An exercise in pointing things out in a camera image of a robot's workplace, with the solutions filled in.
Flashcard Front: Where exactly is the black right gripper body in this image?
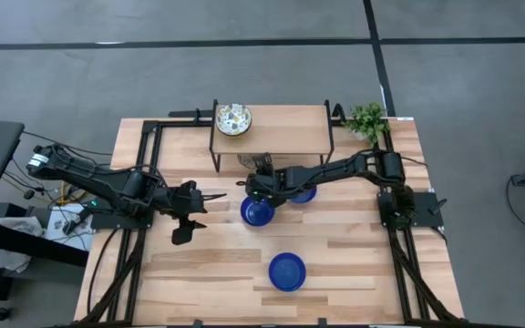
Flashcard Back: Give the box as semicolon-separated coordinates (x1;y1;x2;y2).
244;164;287;202

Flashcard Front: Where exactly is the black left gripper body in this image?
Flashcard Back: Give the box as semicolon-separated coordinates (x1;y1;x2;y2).
154;179;208;220

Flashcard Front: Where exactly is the white leaf-patterned ceramic bowl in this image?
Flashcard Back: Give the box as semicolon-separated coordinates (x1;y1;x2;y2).
215;103;253;138
237;153;273;171

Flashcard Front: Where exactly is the blue plastic mini bowl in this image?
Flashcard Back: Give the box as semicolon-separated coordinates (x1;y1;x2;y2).
239;195;276;228
268;251;308;293
289;185;318;205

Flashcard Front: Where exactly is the wooden shelf with metal legs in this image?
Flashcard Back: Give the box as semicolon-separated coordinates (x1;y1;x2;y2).
208;98;335;174

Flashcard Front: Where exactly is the small green potted plant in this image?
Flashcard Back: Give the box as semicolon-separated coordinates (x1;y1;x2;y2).
343;101;391;148

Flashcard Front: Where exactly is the white box with print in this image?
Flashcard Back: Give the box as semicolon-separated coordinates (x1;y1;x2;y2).
45;203;94;241

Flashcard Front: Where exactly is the white crumpled bag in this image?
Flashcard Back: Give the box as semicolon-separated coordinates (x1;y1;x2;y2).
0;215;46;275

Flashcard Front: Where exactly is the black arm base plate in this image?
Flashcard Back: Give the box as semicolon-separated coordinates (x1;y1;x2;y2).
89;199;155;231
376;190;447;230

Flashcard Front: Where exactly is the yellow cable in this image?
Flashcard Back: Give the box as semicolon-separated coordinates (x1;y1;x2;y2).
56;180;82;207

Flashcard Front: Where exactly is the thin black cable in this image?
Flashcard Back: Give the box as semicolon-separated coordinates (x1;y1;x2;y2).
22;130;114;158

